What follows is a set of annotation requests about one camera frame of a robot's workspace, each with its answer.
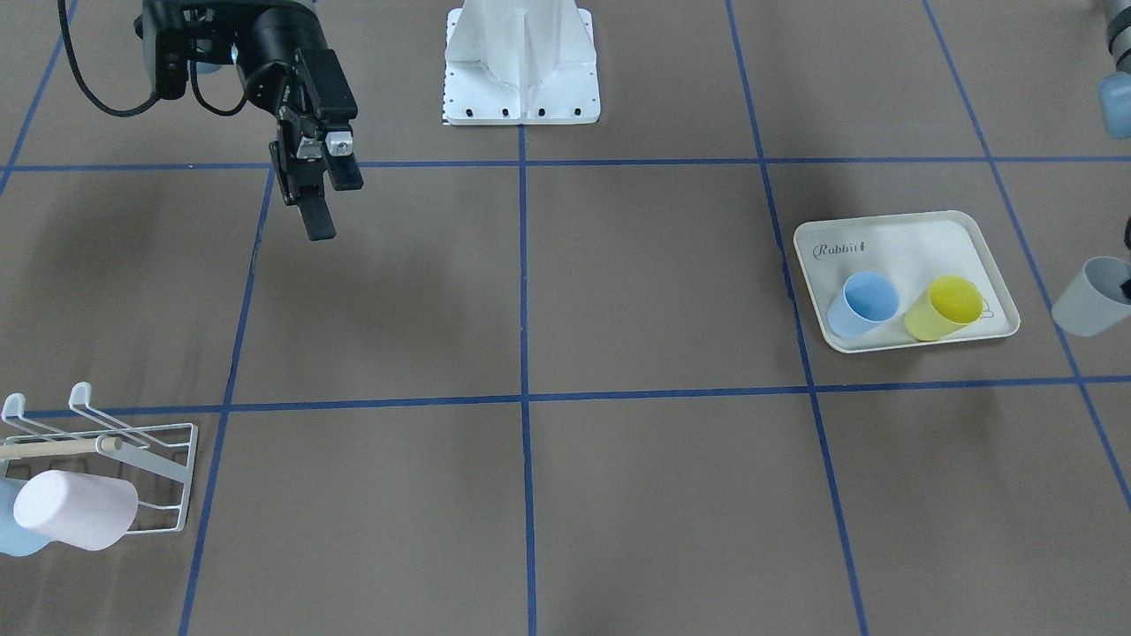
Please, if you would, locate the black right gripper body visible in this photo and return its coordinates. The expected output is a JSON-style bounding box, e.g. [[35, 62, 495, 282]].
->
[[133, 1, 357, 205]]

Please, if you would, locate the grey plastic cup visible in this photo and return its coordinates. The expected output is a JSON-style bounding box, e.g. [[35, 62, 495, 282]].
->
[[1051, 256, 1130, 337]]

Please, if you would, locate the yellow plastic cup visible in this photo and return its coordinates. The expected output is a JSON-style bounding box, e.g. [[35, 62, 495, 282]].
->
[[904, 275, 984, 342]]

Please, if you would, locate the pink plastic cup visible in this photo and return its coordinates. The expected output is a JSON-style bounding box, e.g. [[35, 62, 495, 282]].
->
[[12, 470, 139, 551]]

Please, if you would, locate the light blue cup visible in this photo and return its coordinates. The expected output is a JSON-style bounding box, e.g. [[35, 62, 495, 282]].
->
[[824, 270, 900, 338], [1, 478, 52, 558]]

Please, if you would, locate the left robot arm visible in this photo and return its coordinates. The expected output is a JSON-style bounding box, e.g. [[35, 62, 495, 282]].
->
[[1097, 1, 1130, 140]]

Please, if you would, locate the cream plastic tray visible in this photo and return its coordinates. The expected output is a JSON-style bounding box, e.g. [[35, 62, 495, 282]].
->
[[793, 210, 1021, 353]]

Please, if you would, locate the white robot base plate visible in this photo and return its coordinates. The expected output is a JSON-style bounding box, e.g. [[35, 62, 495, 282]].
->
[[442, 1, 602, 126]]

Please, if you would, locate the white wire cup rack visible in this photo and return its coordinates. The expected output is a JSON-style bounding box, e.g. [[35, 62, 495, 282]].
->
[[3, 380, 201, 535]]

